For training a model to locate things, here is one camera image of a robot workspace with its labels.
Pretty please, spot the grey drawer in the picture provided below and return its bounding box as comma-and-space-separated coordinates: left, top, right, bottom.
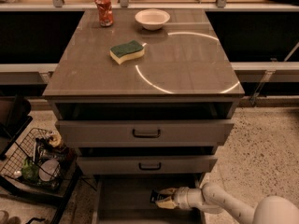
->
77, 147, 217, 175
92, 175, 206, 224
56, 102, 235, 147

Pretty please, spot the bottom grey drawer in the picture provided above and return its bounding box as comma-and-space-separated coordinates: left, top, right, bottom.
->
92, 175, 206, 224

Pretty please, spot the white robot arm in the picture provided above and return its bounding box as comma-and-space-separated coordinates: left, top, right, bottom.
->
150, 182, 299, 224

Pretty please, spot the green item in basket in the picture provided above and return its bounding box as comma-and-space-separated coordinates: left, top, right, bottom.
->
21, 157, 39, 182

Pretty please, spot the white ceramic bowl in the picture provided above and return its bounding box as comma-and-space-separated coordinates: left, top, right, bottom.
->
135, 9, 170, 31

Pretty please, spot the black wire basket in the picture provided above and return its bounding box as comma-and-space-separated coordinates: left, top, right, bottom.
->
0, 128, 78, 202

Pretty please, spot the middle grey drawer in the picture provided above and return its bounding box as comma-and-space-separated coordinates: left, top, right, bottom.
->
77, 147, 217, 175

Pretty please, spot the crushed orange soda can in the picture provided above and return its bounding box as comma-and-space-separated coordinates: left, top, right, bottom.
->
94, 0, 114, 27

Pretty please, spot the green and yellow sponge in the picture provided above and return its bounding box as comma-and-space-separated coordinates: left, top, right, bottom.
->
109, 40, 145, 64

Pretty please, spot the grey drawer cabinet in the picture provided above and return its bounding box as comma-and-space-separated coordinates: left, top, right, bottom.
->
42, 8, 246, 224

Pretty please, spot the top grey drawer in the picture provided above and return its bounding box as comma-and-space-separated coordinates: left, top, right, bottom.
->
56, 102, 235, 147

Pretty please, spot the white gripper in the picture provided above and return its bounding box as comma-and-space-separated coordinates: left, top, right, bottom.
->
155, 187, 203, 209

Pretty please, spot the white cup in basket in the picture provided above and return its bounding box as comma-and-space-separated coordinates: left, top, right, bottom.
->
38, 159, 60, 182

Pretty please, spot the blue rxbar blueberry wrapper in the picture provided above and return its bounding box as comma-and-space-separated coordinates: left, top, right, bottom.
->
150, 190, 168, 203

